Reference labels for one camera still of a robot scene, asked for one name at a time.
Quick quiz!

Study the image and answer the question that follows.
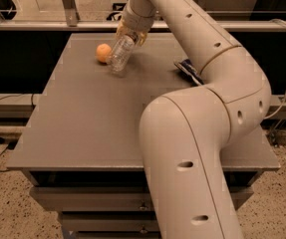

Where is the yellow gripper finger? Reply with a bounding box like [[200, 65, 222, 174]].
[[137, 32, 147, 47], [116, 20, 129, 39]]

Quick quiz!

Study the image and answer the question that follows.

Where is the metal guard rail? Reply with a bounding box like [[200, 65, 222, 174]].
[[0, 0, 286, 32]]

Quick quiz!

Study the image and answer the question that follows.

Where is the clear plastic water bottle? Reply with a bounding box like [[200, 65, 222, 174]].
[[107, 35, 136, 74]]

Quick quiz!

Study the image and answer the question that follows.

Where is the upper drawer knob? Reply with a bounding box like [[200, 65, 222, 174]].
[[139, 201, 148, 211]]

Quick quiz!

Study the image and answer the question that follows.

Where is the drawer knob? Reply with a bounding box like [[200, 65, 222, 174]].
[[139, 201, 148, 211], [140, 226, 148, 234]]

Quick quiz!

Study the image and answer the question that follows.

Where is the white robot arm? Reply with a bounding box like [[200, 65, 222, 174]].
[[122, 0, 271, 239]]

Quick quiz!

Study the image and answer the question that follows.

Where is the blue chip bag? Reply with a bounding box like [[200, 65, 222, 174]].
[[173, 59, 203, 86]]

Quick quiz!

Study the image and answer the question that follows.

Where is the black office chair base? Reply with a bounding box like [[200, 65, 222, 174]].
[[106, 2, 126, 21]]

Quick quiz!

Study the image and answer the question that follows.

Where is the lower drawer knob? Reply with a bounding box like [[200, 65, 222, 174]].
[[140, 226, 148, 234]]

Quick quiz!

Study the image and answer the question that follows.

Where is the grey drawer cabinet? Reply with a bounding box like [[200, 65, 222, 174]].
[[8, 33, 279, 239]]

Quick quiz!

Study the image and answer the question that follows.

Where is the orange fruit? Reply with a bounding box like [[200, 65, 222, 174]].
[[96, 44, 112, 63]]

